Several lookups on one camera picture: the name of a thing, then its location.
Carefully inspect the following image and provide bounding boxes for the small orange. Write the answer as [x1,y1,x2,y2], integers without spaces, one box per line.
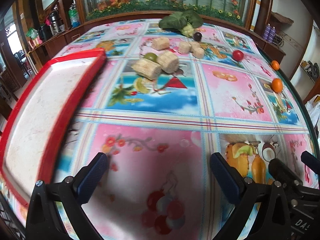
[271,78,283,93]
[271,60,280,71]

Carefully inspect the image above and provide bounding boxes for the red cherry tomato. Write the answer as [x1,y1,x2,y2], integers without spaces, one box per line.
[232,50,244,62]

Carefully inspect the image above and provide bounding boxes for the large corn cob piece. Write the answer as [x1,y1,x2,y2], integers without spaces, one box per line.
[132,59,162,80]

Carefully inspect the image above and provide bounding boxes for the green grape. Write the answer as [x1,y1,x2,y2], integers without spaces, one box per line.
[144,53,157,62]

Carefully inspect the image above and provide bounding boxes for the red rimmed white tray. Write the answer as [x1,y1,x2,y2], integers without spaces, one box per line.
[1,49,106,206]

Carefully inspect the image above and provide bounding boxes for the colourful fruit print tablecloth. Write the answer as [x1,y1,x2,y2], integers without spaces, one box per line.
[0,18,320,240]

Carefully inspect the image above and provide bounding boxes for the purple bottles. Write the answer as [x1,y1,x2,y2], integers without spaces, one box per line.
[262,24,276,43]

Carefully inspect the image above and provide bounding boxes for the wooden sideboard cabinet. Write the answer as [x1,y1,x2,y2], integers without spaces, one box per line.
[29,11,286,70]

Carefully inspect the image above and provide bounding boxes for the dark purple plum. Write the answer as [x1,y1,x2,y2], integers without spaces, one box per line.
[193,32,202,42]

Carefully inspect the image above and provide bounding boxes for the steel thermos pot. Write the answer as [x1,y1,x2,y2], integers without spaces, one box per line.
[49,10,61,33]

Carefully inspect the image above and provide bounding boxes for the green leafy cabbage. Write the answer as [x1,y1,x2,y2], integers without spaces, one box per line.
[158,10,203,37]

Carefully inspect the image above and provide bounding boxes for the green water bottle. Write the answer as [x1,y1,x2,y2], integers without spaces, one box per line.
[68,3,80,28]

